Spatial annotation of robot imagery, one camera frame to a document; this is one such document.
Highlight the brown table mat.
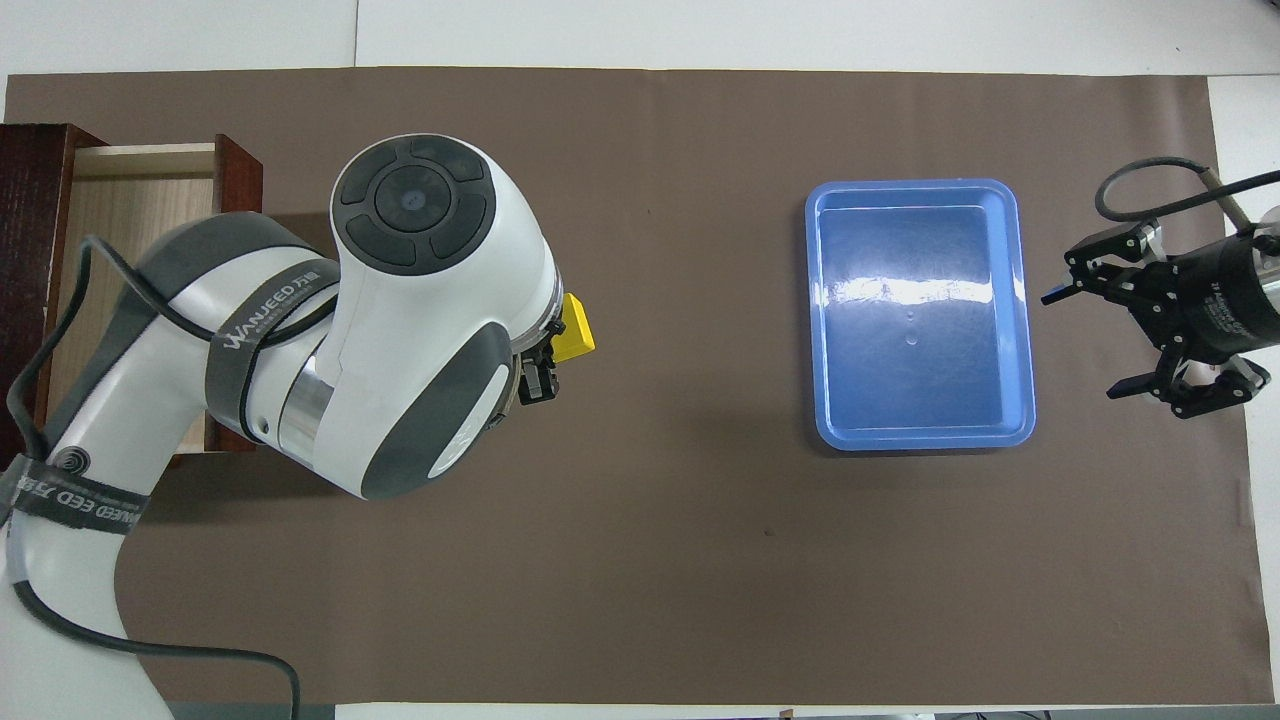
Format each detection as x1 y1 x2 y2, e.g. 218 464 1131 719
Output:
0 66 1273 706

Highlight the wooden drawer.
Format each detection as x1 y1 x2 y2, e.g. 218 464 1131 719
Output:
40 135 264 468

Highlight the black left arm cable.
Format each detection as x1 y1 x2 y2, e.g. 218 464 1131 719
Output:
5 233 303 720

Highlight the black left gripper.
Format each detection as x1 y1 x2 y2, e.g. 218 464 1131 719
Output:
512 318 567 407

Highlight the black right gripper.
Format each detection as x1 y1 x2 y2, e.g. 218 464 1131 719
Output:
1041 220 1280 420

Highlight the blue plastic tray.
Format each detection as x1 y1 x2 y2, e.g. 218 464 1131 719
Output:
804 178 1038 453

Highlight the yellow cube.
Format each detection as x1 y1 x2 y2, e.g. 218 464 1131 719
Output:
553 292 597 364

